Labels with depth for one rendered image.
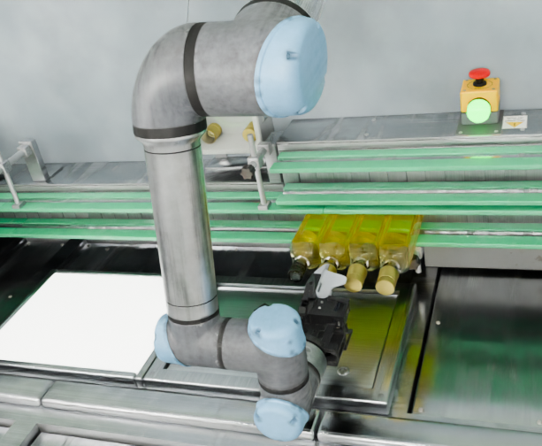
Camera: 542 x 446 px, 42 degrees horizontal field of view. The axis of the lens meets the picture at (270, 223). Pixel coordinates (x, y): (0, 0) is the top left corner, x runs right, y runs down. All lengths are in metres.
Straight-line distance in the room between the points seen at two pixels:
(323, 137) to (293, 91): 0.67
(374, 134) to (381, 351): 0.44
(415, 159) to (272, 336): 0.56
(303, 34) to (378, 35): 0.68
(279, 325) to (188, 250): 0.16
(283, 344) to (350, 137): 0.62
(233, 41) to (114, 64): 0.93
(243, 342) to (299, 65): 0.39
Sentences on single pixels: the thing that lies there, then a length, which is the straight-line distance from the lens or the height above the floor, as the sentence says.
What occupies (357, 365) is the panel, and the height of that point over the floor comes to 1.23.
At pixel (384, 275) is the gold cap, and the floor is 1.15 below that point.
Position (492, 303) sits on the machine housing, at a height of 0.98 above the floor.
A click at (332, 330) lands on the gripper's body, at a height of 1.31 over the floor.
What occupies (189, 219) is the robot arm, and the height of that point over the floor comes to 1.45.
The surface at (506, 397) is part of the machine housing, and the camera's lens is 1.30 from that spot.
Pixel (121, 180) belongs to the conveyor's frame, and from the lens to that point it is 1.76.
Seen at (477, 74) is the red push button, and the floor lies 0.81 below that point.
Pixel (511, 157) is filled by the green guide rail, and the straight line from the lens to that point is 1.39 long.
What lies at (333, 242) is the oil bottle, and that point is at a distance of 1.37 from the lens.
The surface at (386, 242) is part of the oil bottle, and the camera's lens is 1.35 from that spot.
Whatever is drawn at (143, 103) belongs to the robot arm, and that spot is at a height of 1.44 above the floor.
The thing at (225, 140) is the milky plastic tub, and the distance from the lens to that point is 1.65.
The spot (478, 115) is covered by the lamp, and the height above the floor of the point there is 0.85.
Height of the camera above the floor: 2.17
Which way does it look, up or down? 53 degrees down
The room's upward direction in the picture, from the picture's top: 149 degrees counter-clockwise
